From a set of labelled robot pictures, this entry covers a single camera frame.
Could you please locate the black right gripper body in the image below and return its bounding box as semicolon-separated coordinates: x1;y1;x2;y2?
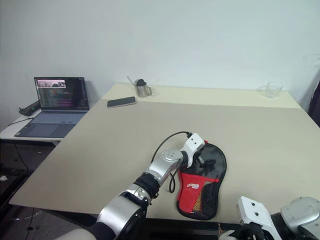
239;221;266;240

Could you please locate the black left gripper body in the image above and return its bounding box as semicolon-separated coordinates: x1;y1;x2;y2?
191;145;209;166

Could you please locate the black red paddle case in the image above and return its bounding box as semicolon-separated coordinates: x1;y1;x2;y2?
174;140;228;222

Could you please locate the stainless steel milk pitcher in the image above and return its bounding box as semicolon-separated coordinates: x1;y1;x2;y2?
133;78;153;98

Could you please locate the clear glass measuring cup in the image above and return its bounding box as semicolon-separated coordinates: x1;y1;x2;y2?
257;81;284;100

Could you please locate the black screen smartphone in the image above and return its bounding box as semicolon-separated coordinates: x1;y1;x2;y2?
107;96;137;109

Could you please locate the black office chair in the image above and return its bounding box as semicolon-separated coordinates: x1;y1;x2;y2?
308;79;320;119

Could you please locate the beige rounded shape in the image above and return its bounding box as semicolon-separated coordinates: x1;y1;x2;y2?
54;226;101;240

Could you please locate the open grey laptop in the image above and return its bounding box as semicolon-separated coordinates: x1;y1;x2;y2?
14;76;91;139

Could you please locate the black handheld controller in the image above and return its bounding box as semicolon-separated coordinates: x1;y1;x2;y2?
18;100;41;117

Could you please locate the white side table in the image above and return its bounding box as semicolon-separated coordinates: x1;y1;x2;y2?
0;109;61;146

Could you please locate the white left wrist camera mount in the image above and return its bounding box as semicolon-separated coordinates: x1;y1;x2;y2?
184;132;207;168

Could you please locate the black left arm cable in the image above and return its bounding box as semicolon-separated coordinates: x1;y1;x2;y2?
150;130;193;194

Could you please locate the black table frame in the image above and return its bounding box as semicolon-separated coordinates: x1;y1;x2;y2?
37;208;226;240

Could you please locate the black floor cable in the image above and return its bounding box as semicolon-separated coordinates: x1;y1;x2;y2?
24;209;43;231

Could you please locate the thin black controller cable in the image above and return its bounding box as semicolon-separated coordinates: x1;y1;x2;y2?
6;115;35;129

